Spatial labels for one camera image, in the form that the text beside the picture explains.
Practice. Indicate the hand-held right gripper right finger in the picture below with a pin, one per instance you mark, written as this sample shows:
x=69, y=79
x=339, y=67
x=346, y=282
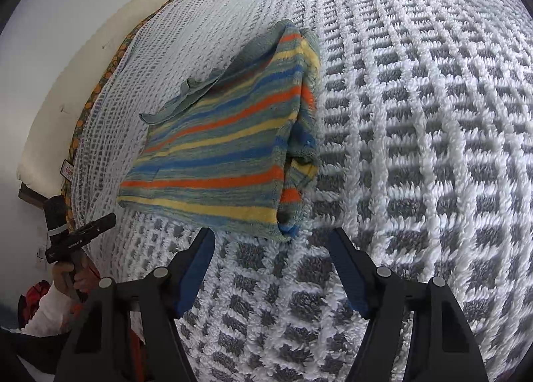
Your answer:
x=349, y=273

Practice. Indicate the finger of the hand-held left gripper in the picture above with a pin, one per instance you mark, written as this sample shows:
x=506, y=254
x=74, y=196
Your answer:
x=98, y=225

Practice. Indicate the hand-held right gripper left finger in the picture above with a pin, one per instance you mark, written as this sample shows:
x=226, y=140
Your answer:
x=193, y=278

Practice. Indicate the striped knit sweater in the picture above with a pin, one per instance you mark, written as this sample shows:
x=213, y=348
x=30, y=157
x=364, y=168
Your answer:
x=216, y=157

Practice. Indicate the person's left forearm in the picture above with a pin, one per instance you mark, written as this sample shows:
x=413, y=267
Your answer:
x=46, y=307

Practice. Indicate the person's left hand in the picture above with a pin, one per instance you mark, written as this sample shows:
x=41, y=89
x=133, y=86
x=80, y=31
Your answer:
x=89, y=280

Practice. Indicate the red black bag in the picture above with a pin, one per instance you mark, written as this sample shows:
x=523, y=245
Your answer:
x=35, y=298

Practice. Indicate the fabric label tag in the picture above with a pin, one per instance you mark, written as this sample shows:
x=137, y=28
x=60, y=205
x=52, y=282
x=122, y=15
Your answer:
x=68, y=168

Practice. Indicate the dark cloth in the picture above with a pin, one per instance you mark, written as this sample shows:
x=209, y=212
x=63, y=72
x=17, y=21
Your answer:
x=29, y=353

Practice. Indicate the white mattress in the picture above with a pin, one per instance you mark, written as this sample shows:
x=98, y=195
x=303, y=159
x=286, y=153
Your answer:
x=54, y=115

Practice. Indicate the white grey checkered fluffy blanket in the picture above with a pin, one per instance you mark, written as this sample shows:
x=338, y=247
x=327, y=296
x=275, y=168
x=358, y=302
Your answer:
x=416, y=157

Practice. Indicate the wooden bed frame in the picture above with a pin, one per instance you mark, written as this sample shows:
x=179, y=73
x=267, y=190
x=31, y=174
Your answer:
x=31, y=194

